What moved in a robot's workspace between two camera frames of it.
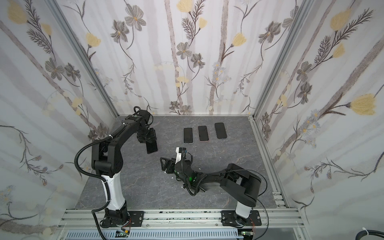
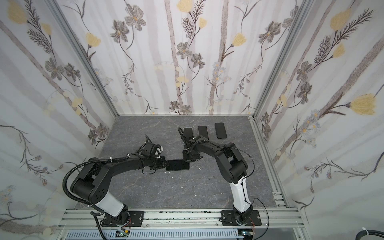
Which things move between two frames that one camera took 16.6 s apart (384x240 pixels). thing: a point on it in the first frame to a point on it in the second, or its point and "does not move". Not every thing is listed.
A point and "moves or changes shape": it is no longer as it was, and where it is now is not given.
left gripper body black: x=143 y=134 to x=156 y=163
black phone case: x=220 y=130 does not move
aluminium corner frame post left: x=79 y=46 does not move
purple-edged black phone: x=203 y=133 does not move
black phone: x=188 y=135 does not move
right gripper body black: x=171 y=166 to x=187 y=154
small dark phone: x=151 y=146 moves or changes shape
